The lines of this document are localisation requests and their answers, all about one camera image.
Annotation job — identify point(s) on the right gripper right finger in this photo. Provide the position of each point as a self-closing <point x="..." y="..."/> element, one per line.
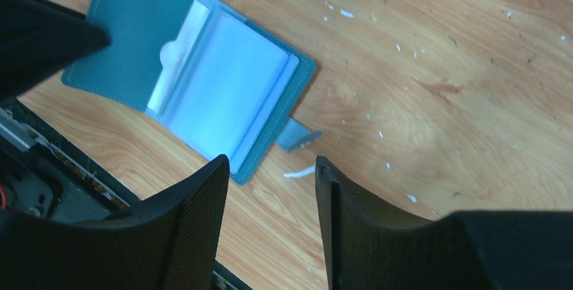
<point x="372" y="244"/>

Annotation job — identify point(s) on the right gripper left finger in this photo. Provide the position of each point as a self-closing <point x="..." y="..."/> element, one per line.
<point x="168" y="241"/>

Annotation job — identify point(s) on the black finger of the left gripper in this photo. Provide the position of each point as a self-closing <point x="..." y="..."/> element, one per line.
<point x="39" y="38"/>

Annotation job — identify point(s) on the blue leather card holder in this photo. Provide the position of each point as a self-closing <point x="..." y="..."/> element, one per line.
<point x="215" y="79"/>

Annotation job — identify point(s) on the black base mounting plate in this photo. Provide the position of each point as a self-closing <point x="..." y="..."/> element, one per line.
<point x="44" y="175"/>

